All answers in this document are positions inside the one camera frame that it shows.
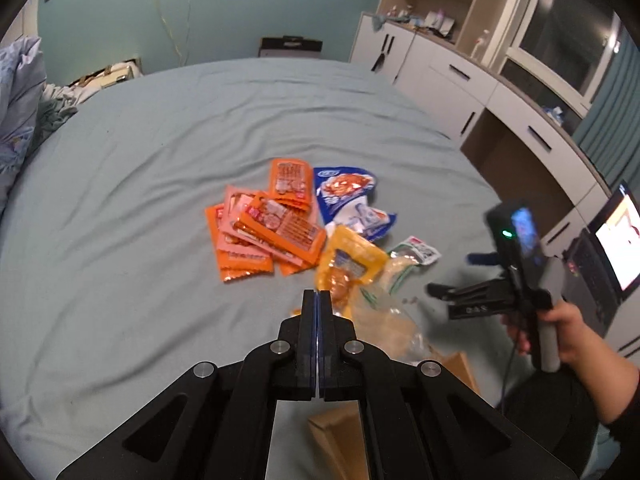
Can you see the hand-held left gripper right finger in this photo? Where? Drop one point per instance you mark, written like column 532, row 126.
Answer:
column 327, row 340

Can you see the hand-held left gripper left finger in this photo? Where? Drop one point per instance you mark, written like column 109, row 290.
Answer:
column 307, row 340

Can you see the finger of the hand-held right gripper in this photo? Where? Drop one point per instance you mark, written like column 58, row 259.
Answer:
column 450, row 292
column 482, row 259

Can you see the yellow snack packet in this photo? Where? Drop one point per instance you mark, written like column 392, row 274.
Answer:
column 350, row 260

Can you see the cardboard box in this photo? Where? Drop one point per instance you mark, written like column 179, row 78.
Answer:
column 340, row 435

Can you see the small blue white snack packet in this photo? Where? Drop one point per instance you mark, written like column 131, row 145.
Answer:
column 370, row 217

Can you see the long orange snack packet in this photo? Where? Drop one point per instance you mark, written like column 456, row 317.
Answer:
column 280, row 227

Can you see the large blue snack packet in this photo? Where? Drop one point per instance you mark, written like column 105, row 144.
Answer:
column 345, row 190

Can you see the person's right forearm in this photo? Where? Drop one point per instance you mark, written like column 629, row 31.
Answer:
column 612, row 385

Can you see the person's right hand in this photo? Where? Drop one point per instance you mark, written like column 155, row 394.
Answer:
column 570, row 330

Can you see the green white snack packet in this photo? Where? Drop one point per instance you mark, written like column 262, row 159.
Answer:
column 419, row 250

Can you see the clear plastic bag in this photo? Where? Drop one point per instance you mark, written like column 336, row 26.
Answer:
column 385, row 320

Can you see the laptop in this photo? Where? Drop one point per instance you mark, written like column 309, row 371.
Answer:
column 612, row 245

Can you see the white desk with drawers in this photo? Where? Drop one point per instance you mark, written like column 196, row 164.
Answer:
column 530, row 130

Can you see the teal curtain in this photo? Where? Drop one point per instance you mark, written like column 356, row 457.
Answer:
column 615, row 120

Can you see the white cabinet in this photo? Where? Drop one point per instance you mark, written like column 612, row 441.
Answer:
column 425, row 75

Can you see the white plastic bottle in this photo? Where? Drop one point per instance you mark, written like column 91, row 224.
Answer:
column 481, row 45

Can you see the window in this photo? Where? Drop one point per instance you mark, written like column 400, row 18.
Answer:
column 560, row 30

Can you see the bed with teal sheet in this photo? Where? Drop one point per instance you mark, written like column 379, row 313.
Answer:
column 125, row 210

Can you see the blue cloth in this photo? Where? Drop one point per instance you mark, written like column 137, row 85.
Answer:
column 382, row 20

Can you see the black box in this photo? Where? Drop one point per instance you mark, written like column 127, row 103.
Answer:
column 291, row 47

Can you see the open cardboard boxes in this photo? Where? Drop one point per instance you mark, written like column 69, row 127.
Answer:
column 112, row 74

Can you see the grey-green crumpled cloth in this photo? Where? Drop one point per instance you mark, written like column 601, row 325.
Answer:
column 55, row 107

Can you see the blue floral duvet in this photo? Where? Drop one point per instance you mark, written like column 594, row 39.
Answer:
column 20, row 100

